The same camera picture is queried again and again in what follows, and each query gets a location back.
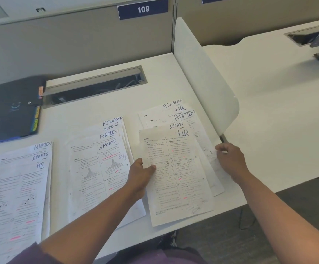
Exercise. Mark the person's right hand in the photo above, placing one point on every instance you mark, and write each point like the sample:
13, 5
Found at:
233, 162

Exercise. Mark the person's left hand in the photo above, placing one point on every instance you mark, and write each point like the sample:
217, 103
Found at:
137, 181

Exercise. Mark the person's right thumb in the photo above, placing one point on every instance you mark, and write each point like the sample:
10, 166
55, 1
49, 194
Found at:
221, 159

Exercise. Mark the person's left thumb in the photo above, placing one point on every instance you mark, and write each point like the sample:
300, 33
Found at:
149, 170

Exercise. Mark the printed paper sheet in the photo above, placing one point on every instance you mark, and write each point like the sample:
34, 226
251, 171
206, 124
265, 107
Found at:
176, 125
108, 133
42, 146
176, 189
112, 120
155, 114
93, 175
10, 203
111, 126
180, 108
40, 156
216, 178

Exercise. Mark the person's left forearm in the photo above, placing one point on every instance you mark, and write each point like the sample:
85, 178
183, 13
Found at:
93, 225

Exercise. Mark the person's right forearm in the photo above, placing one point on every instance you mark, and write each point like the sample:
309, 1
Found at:
280, 214

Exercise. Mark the person's black shoe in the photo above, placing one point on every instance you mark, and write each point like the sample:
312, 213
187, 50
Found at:
169, 239

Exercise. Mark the white desk divider panel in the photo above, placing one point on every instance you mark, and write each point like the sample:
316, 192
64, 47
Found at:
203, 79

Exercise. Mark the person's purple shirt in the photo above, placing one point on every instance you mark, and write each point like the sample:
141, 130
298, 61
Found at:
165, 257

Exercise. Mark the yellow index tabs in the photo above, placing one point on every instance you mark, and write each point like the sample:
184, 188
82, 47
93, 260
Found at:
36, 119

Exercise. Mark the orange index tab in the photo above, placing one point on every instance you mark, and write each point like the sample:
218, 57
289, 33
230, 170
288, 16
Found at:
40, 92

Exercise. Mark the beige cubicle partition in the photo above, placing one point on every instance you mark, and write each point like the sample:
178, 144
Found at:
79, 41
244, 16

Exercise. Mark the black expanding file folder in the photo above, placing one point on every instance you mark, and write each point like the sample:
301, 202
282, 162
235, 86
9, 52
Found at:
10, 107

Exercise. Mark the small metal partition bracket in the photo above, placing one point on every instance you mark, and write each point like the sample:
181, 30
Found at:
40, 9

